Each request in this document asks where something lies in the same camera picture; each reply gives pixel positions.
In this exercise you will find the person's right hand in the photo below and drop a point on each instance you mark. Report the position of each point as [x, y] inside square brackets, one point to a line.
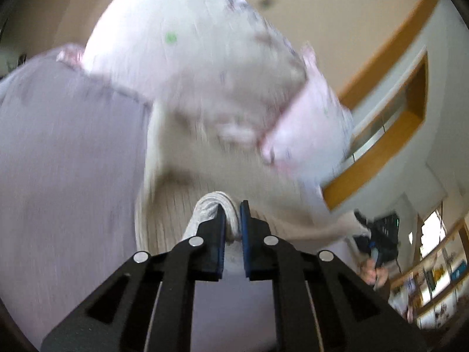
[371, 275]

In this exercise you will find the lavender bed sheet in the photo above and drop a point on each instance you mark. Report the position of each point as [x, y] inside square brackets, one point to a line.
[72, 167]

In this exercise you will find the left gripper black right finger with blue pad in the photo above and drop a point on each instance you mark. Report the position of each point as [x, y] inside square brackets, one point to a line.
[320, 304]

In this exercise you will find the pink floral pillow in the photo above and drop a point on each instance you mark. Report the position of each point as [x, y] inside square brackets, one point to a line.
[311, 136]

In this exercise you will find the dark fuzzy sleeve forearm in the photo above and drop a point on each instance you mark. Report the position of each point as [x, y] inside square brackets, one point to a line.
[384, 291]

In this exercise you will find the beige cable-knit sweater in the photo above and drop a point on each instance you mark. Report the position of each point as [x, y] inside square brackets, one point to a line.
[186, 175]

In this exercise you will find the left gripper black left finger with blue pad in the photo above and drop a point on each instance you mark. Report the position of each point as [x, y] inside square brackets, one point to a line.
[147, 303]

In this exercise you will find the white floral pillow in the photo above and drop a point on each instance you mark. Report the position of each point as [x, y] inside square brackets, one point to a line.
[215, 62]

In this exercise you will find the wooden window frame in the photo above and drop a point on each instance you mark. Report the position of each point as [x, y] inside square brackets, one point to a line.
[396, 99]

